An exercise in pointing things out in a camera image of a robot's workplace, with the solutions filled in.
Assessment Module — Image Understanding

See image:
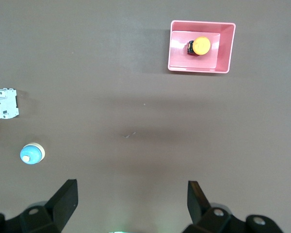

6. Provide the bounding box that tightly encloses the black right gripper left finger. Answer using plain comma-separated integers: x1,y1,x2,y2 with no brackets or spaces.
0,179,79,233

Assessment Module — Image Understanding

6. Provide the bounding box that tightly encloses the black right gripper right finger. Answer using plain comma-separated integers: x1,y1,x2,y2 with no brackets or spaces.
183,180,284,233

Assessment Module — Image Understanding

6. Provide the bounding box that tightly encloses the blue round knob cream base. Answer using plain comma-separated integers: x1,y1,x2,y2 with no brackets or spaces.
20,142,46,166

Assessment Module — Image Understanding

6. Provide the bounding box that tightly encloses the pink plastic bin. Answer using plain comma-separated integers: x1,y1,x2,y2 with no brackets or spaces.
167,20,237,75

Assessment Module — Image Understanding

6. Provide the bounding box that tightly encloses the yellow mushroom push button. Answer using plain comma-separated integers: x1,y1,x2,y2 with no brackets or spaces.
186,36,211,57

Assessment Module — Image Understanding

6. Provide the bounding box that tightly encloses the white circuit breaker red switch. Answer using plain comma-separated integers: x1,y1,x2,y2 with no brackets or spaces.
0,87,19,119

